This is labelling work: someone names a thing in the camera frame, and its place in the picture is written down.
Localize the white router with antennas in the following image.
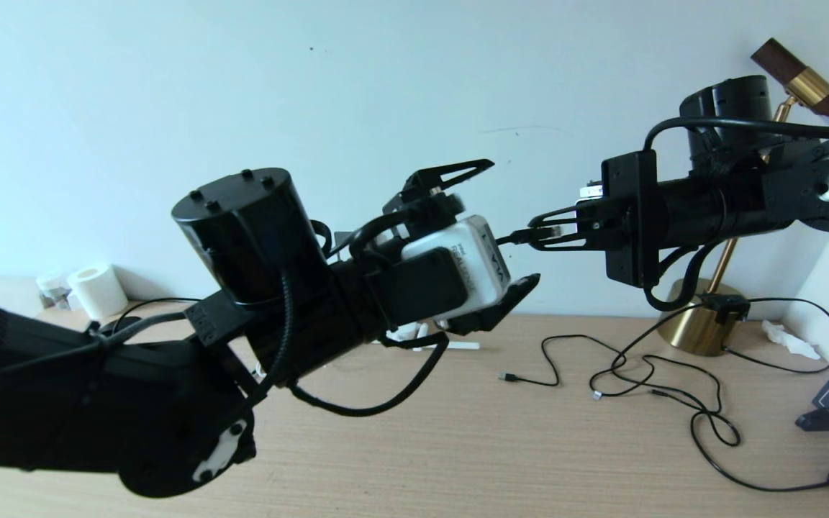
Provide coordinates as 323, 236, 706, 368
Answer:
386, 324, 481, 352

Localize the brass desk lamp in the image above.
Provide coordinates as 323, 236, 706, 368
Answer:
658, 38, 829, 358

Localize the crumpled white tissue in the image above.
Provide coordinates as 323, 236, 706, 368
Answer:
760, 319, 820, 360

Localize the white toilet paper roll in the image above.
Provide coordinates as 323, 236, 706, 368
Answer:
67, 263, 129, 320

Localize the black multi-head USB cable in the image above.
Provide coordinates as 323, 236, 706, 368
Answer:
497, 335, 740, 447

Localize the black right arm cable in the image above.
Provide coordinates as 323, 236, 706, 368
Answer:
641, 117, 829, 312

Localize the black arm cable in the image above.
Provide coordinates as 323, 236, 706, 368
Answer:
0, 209, 458, 418
641, 117, 829, 312

